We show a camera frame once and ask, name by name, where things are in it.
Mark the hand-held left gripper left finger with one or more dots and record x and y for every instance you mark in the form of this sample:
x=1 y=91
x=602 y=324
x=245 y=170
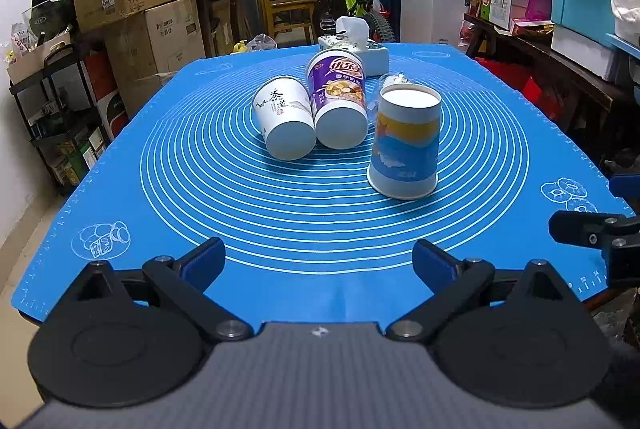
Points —
x=204 y=263

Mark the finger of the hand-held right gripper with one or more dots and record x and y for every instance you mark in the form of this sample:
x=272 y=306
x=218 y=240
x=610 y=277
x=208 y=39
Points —
x=575 y=226
x=625 y=186

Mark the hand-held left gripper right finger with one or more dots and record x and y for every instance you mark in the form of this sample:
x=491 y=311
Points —
x=433 y=263

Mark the white ink-print paper cup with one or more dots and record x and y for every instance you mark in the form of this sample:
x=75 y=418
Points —
x=280 y=109

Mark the blue yellow paper cup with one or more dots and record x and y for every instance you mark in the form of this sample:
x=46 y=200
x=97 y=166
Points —
x=405 y=149

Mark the clear plastic cup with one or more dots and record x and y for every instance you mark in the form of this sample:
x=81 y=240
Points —
x=393 y=79

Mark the purple paper cup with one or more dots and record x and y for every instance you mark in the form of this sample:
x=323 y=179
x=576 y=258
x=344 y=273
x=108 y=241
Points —
x=336 y=84

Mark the blue silicone mat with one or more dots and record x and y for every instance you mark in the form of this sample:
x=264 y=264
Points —
x=300 y=219

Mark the dark wooden side table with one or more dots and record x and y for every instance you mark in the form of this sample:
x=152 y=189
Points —
x=565 y=74

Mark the white storage box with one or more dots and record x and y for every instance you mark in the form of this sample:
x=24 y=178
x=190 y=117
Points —
x=580 y=51

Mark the white plastic bag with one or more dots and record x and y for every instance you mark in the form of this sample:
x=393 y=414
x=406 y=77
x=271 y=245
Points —
x=627 y=11

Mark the red cardboard box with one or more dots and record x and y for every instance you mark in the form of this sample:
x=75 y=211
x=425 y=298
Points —
x=102 y=89

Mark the black metal shelf rack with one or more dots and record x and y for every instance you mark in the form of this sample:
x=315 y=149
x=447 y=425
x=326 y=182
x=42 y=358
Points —
x=60 y=109

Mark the white patterned tissue box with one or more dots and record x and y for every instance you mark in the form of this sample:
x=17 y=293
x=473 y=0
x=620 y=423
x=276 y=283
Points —
x=376 y=59

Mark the yellow toy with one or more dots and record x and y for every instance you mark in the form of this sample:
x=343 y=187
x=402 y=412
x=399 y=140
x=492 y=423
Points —
x=241 y=47

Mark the green white carton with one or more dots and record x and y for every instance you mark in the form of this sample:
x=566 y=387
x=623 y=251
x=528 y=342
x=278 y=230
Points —
x=505 y=1

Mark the large brown cardboard box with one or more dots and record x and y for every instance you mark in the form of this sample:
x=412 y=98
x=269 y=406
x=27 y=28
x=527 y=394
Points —
x=165 y=44

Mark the crumpled clear plastic bag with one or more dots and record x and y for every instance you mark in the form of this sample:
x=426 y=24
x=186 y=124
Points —
x=262 y=42

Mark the white tissue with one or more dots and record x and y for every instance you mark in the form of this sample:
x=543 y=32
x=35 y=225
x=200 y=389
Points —
x=351 y=29

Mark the dark green helmet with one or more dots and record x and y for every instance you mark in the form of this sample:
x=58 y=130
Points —
x=47 y=16

